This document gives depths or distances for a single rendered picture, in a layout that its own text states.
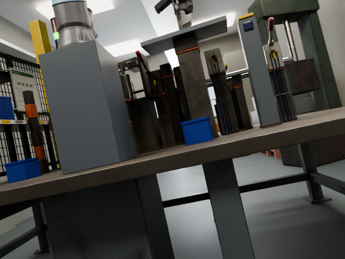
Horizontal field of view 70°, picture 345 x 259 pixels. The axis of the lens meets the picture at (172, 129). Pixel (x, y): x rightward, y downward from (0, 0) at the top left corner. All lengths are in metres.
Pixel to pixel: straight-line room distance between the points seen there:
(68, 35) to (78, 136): 0.35
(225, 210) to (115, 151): 0.37
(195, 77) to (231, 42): 7.28
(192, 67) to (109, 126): 0.46
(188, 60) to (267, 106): 0.37
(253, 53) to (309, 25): 3.13
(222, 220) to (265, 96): 0.55
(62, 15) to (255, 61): 0.73
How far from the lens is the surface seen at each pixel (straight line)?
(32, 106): 1.69
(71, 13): 1.00
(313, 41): 4.13
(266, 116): 1.05
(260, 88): 1.06
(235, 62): 7.26
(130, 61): 1.29
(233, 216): 0.70
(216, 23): 1.10
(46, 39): 2.59
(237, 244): 0.72
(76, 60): 0.88
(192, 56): 1.09
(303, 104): 4.81
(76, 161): 0.86
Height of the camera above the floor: 0.74
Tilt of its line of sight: 2 degrees up
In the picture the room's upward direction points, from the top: 13 degrees counter-clockwise
